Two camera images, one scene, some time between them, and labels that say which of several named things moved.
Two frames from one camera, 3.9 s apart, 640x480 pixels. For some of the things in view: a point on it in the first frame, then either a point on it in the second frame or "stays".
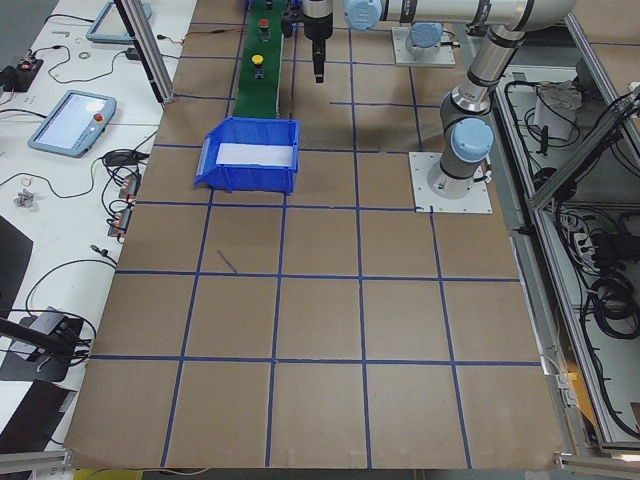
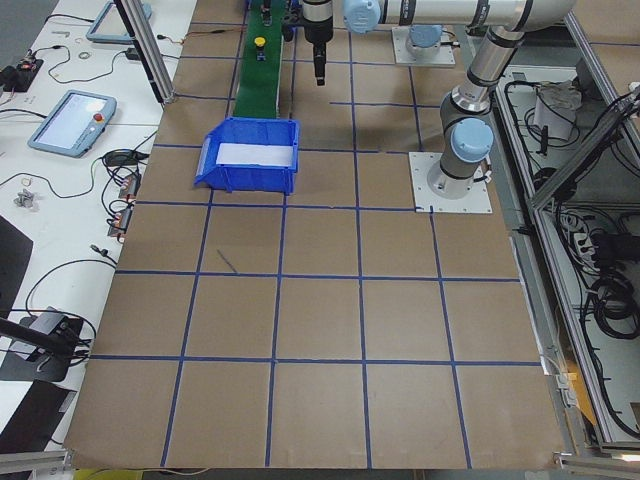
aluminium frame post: [149, 50] stays
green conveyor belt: [259, 98] stays
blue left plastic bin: [241, 177] stays
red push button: [264, 32] to [266, 16]
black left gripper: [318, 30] stays
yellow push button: [257, 60] to [260, 50]
